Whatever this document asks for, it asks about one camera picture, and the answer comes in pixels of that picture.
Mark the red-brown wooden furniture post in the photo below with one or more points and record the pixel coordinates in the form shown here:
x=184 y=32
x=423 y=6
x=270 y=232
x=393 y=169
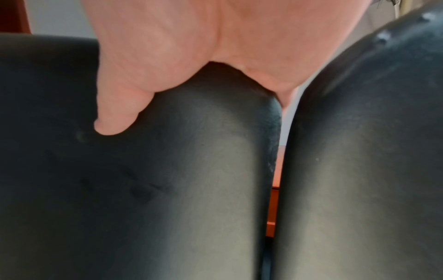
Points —
x=13 y=15

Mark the orange wooden furniture panel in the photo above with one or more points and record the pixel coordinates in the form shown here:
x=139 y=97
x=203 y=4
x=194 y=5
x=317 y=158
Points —
x=277 y=175

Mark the person's right hand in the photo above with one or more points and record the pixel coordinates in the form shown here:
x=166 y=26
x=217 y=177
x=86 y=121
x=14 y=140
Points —
x=214 y=32

